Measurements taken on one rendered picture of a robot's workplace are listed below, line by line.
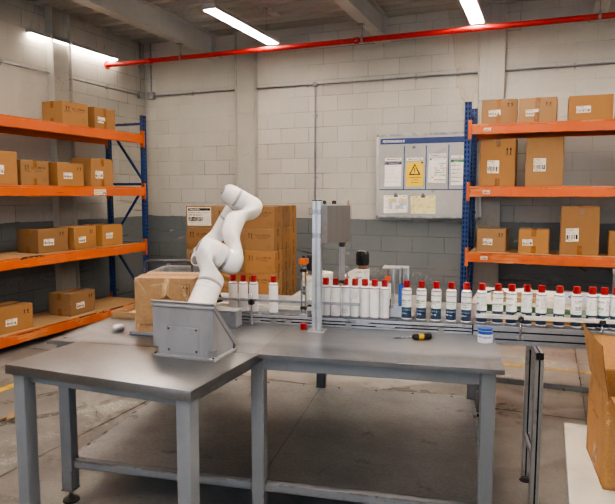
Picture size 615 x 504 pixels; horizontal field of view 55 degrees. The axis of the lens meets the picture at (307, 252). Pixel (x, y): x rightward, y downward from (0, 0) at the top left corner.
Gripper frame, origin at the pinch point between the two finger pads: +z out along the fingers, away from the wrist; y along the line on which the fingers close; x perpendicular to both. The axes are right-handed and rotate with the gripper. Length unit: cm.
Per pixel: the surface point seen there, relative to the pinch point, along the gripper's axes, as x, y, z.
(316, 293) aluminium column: -58, -16, 13
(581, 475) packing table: -145, -143, 70
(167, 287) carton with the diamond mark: 4.1, -44.4, -15.2
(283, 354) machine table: -48, -63, 30
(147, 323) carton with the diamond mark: 20, -46, -2
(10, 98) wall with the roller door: 274, 271, -273
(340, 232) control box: -80, -10, -12
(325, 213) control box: -77, -18, -24
